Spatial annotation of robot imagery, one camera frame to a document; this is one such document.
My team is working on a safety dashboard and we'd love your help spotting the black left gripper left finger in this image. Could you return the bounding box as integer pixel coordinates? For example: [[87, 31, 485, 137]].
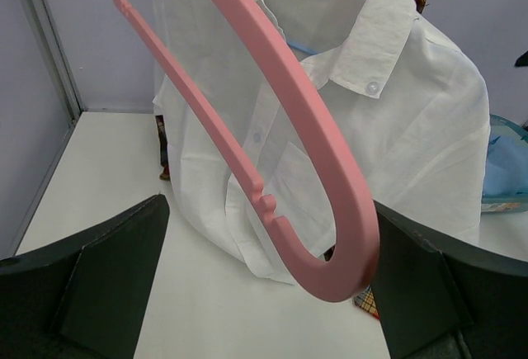
[[1, 194, 170, 358]]

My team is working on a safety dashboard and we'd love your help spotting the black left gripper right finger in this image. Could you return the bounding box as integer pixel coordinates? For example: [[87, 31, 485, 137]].
[[371, 203, 527, 358]]

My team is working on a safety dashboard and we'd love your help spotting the pink plastic hanger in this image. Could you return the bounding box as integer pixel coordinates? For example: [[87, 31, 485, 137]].
[[113, 0, 380, 302]]

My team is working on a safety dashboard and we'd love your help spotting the light blue shirt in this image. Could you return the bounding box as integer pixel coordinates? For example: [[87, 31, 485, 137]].
[[483, 134, 527, 197]]

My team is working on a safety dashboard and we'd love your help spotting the white shirt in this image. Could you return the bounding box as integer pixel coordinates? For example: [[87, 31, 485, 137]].
[[153, 0, 490, 283]]

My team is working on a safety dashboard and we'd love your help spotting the red plaid shirt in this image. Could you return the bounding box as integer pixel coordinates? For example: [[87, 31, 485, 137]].
[[153, 0, 430, 321]]

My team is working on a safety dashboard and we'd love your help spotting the teal plastic tub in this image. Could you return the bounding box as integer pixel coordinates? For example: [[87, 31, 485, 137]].
[[481, 115, 527, 213]]

